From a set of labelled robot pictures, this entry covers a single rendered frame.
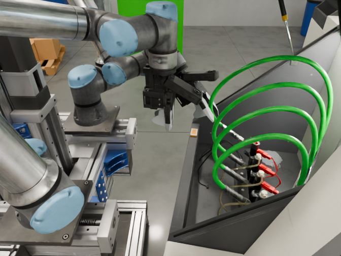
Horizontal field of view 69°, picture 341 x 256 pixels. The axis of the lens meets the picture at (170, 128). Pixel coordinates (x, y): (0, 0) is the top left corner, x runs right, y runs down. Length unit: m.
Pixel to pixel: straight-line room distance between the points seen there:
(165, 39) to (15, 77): 0.47
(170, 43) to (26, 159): 0.40
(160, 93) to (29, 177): 0.37
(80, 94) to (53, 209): 0.61
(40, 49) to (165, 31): 4.30
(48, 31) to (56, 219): 0.39
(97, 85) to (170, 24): 0.56
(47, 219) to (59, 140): 0.50
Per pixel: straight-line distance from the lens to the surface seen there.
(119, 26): 0.55
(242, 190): 0.94
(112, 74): 0.83
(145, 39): 0.58
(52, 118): 1.00
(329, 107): 0.91
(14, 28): 0.59
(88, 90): 1.09
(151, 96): 0.70
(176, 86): 0.68
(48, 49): 4.83
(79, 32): 0.64
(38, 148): 0.70
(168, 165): 2.41
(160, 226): 1.99
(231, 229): 0.71
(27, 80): 0.86
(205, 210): 1.05
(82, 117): 1.14
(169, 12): 0.62
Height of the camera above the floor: 1.67
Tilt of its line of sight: 35 degrees down
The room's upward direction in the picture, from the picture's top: straight up
